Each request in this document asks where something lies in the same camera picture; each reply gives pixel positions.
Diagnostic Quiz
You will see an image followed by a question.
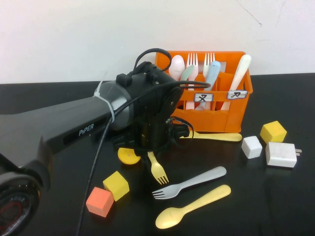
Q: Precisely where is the white paper label knife character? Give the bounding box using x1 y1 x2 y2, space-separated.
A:
226 90 248 100

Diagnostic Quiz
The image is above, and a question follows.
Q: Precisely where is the white foam cube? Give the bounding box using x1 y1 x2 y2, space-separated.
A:
241 136 263 159

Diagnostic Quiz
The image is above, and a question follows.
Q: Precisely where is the orange plastic cutlery holder crate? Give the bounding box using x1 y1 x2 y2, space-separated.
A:
155 51 253 133

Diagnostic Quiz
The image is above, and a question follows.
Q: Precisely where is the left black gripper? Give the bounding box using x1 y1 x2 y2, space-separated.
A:
113 115 173 158

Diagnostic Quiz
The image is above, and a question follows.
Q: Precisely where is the orange foam cube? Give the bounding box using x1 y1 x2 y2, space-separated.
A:
86 186 115 218

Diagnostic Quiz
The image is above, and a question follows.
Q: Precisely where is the light blue plastic cutlery handle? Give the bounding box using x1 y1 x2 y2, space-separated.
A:
195 60 221 111

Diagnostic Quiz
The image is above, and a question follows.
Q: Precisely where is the yellow foam cube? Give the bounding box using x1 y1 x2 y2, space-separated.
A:
102 171 130 202
260 120 287 144

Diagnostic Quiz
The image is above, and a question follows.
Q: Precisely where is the pale pink plastic spoon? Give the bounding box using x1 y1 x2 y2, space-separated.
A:
168 55 186 82

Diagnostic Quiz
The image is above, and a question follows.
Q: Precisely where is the yellow plastic fork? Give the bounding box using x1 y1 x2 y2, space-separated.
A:
147 151 170 185

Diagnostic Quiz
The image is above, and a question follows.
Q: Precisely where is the white zip tie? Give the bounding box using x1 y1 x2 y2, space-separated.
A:
93 72 115 123

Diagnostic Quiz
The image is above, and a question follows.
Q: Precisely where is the pale pink plastic fork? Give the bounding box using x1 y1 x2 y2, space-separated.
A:
186 53 199 110

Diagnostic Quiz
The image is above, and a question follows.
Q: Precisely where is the cream white plastic fork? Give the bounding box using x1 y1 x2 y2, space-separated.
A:
203 53 216 76

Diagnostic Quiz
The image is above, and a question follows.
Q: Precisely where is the mint green plastic cutlery handle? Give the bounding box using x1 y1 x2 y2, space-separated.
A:
181 64 195 87

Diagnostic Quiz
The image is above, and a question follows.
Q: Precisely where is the black cable clip block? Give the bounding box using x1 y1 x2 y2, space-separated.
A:
116 73 133 87

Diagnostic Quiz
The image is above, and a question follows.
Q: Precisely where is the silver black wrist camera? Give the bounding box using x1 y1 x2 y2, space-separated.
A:
172 121 191 140

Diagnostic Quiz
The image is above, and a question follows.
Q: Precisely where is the white charger plug adapter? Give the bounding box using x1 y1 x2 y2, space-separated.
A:
265 142 302 168

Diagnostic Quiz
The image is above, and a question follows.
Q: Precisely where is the yellow plastic knife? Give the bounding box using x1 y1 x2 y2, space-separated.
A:
179 131 243 143

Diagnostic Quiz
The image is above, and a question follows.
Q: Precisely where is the grey plastic fork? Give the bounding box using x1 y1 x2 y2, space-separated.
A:
152 166 227 200

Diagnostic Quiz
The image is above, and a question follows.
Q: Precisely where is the yellow round duck toy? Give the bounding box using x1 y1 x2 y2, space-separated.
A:
117 147 142 165

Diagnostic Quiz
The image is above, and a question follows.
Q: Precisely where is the thin black wire loop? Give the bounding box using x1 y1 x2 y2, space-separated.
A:
167 117 195 148

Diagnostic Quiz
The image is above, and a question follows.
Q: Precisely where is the yellow plastic spoon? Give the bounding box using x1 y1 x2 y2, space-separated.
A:
155 184 232 230

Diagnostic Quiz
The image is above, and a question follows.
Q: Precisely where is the white plastic knife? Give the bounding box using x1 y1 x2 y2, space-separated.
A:
220 54 252 111

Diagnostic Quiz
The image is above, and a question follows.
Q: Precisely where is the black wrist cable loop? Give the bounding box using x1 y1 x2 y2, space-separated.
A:
134 48 172 74

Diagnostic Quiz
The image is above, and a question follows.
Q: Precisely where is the white paper label fork character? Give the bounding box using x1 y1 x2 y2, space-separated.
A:
194 92 214 103

